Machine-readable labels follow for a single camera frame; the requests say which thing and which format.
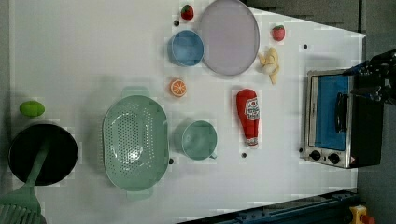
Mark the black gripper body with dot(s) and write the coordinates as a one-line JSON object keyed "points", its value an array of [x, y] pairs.
{"points": [[382, 68]]}

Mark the red plush ketchup bottle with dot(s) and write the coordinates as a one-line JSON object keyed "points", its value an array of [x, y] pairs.
{"points": [[249, 115]]}

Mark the green oval strainer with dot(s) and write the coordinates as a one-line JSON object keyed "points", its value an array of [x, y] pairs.
{"points": [[135, 141]]}

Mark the silver black toaster oven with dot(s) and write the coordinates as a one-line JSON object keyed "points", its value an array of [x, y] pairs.
{"points": [[341, 129]]}

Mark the light red strawberry toy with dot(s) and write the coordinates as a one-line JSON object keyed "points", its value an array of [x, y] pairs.
{"points": [[278, 33]]}

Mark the peeled banana toy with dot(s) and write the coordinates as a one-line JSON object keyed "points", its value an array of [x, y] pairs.
{"points": [[270, 65]]}

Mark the yellow red emergency button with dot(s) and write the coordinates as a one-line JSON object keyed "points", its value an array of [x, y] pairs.
{"points": [[360, 216]]}

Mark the purple round plate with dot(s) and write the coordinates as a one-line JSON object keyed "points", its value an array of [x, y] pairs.
{"points": [[231, 36]]}

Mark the blue bowl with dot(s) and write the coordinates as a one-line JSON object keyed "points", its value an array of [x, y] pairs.
{"points": [[185, 48]]}

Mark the green cup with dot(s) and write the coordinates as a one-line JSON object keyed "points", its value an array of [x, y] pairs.
{"points": [[199, 140]]}

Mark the dark red strawberry toy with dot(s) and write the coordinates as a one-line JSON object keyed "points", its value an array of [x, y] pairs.
{"points": [[187, 13]]}

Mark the orange slice toy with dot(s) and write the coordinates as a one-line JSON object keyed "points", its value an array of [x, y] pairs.
{"points": [[178, 87]]}

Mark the green lime toy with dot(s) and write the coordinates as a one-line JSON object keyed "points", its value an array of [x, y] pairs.
{"points": [[32, 109]]}

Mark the green spatula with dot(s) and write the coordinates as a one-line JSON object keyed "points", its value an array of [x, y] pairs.
{"points": [[21, 206]]}

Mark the blue metal frame rail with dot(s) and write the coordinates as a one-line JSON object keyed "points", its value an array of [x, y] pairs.
{"points": [[329, 208]]}

